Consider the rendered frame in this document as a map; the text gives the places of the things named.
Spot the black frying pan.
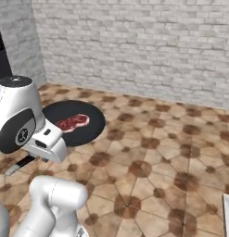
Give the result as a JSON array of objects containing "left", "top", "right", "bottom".
[{"left": 4, "top": 99, "right": 107, "bottom": 177}]

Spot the black tall appliance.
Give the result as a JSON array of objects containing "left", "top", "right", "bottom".
[{"left": 0, "top": 17, "right": 14, "bottom": 97}]

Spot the white flat panel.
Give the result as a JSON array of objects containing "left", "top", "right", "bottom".
[{"left": 223, "top": 193, "right": 229, "bottom": 237}]

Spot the raw red steak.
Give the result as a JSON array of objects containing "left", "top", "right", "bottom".
[{"left": 55, "top": 113, "right": 91, "bottom": 134}]

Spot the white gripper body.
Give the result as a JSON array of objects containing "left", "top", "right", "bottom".
[{"left": 23, "top": 134, "right": 70, "bottom": 164}]

